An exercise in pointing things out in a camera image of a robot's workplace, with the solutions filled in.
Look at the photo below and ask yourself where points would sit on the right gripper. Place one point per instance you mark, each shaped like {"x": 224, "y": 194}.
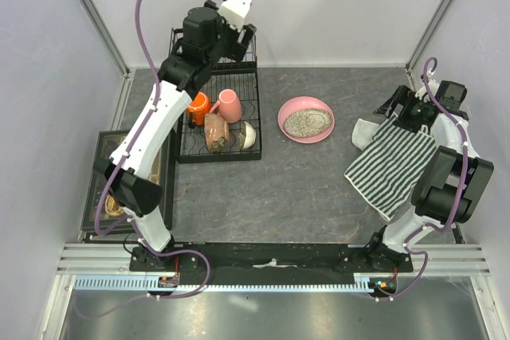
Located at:
{"x": 406, "y": 97}

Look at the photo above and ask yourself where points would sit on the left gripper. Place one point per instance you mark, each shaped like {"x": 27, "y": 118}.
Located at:
{"x": 237, "y": 50}

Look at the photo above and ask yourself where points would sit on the pink plate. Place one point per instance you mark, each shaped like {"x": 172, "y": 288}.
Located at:
{"x": 299, "y": 103}

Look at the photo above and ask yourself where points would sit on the speckled beige plate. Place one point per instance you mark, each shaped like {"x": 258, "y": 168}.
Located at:
{"x": 308, "y": 122}

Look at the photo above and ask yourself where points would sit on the beige patterned cup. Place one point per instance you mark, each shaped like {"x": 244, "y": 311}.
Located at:
{"x": 216, "y": 131}

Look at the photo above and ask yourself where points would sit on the white patterned bowl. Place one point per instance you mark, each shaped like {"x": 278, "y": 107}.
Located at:
{"x": 247, "y": 136}

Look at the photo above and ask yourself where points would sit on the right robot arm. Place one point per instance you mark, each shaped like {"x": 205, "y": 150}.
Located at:
{"x": 452, "y": 182}

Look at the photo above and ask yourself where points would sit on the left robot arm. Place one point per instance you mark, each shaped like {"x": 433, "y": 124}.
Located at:
{"x": 209, "y": 34}

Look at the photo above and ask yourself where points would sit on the white folded cloth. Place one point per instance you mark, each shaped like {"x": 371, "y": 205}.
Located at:
{"x": 362, "y": 133}

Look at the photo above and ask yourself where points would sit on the green striped towel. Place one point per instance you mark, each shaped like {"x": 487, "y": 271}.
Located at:
{"x": 389, "y": 166}

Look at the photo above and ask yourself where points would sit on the pink mug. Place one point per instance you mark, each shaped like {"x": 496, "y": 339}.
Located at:
{"x": 228, "y": 106}

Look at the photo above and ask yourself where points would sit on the orange mug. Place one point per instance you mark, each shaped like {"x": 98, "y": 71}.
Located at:
{"x": 197, "y": 110}

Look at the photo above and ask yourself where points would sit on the black glass-lid organizer box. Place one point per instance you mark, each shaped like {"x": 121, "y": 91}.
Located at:
{"x": 162, "y": 174}

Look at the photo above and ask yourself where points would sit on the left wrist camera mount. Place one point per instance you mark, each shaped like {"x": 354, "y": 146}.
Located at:
{"x": 235, "y": 12}

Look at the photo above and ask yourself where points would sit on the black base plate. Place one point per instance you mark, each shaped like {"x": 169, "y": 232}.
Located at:
{"x": 271, "y": 263}

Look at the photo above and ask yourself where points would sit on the aluminium frame rail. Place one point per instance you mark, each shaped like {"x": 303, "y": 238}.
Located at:
{"x": 436, "y": 259}

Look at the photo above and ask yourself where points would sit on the blue cable duct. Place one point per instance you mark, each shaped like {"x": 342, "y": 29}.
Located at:
{"x": 155, "y": 284}

